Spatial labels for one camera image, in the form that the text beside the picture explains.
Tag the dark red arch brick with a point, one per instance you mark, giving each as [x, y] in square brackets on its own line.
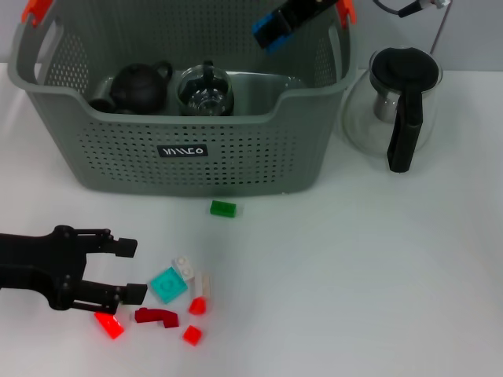
[153, 315]

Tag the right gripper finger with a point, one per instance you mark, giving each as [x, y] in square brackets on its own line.
[277, 38]
[283, 19]

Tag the bright green toy brick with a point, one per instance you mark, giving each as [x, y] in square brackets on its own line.
[223, 208]

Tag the teal square toy brick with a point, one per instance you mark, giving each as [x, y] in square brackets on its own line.
[169, 286]

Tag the long red brick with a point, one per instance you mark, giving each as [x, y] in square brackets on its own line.
[112, 328]

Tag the small red sloped brick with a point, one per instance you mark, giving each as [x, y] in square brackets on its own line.
[197, 306]

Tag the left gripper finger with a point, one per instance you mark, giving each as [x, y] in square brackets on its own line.
[110, 245]
[106, 294]

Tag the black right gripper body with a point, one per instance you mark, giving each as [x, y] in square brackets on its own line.
[310, 9]

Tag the black clay teapot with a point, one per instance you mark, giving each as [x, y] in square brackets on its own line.
[137, 88]

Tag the small red square brick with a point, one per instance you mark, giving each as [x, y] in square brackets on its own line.
[192, 335]

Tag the white toy brick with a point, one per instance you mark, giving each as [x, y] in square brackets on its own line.
[184, 268]

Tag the blue square toy brick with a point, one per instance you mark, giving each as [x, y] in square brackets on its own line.
[259, 24]

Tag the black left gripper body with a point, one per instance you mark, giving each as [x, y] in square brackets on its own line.
[35, 261]

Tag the clear translucent toy brick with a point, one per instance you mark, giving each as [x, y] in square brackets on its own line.
[202, 286]

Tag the grey perforated storage bin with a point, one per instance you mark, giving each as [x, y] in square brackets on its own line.
[255, 157]

